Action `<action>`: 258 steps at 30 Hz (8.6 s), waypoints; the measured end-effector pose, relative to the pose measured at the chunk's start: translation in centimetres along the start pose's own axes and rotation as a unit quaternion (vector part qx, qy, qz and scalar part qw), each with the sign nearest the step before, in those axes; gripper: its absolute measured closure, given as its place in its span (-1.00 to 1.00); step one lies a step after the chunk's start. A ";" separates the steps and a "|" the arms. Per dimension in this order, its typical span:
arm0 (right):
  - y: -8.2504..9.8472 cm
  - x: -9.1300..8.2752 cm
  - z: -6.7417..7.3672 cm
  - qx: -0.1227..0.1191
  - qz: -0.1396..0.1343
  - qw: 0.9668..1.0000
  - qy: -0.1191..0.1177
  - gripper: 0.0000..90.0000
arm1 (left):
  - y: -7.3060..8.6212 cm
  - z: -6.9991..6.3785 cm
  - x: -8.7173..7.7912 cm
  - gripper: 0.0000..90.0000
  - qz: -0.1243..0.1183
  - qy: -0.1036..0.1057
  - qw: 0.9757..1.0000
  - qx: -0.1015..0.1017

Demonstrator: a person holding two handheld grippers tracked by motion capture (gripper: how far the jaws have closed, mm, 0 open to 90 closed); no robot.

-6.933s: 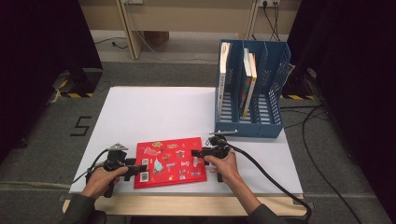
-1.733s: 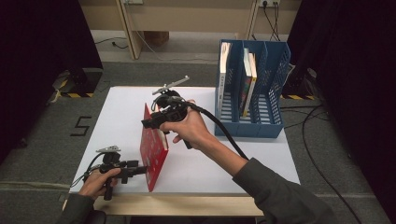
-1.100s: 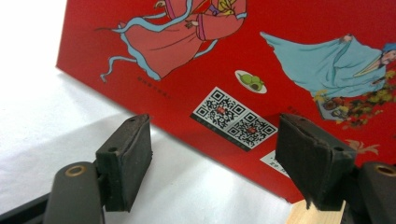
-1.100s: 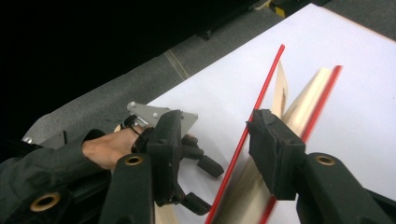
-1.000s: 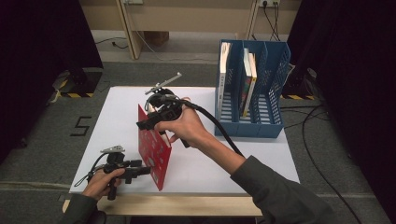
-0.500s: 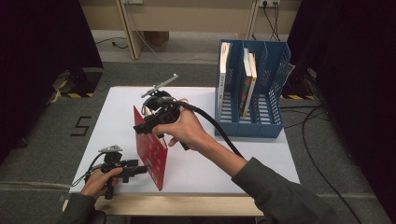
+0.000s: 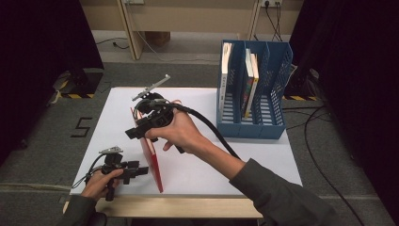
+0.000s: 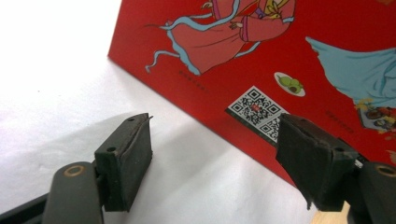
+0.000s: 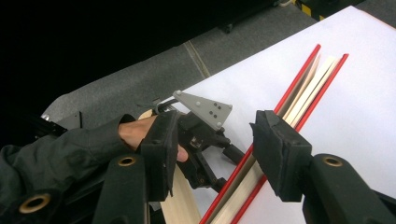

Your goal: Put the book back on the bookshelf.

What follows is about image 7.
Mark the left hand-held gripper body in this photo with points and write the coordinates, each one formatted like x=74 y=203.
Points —
x=113 y=161

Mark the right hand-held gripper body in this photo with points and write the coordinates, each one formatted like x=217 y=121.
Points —
x=158 y=114

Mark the red hardcover book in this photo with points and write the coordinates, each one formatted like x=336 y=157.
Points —
x=153 y=166

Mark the white book with picture grid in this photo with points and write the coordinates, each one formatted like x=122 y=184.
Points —
x=225 y=62

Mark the teal illustrated book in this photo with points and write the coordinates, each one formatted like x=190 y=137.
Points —
x=247 y=91

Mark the blue plastic file rack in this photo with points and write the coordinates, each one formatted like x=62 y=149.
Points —
x=251 y=128

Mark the teal glossy cover book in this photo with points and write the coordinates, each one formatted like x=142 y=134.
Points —
x=254 y=75

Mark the person's right hand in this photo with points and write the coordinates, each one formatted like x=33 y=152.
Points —
x=182 y=132

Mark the person's left hand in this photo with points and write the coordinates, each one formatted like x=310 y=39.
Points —
x=97 y=186

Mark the black stand base striped tape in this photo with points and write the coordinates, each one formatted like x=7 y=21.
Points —
x=301 y=91
x=83 y=83

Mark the cardboard box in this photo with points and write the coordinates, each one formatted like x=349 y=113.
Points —
x=158 y=38

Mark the wooden desk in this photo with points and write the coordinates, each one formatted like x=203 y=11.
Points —
x=188 y=15

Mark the white power strip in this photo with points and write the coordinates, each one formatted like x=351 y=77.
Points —
x=134 y=1

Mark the black curtain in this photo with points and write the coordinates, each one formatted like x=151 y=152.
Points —
x=37 y=62
x=360 y=78

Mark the white wall socket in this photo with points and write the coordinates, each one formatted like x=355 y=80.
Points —
x=272 y=3

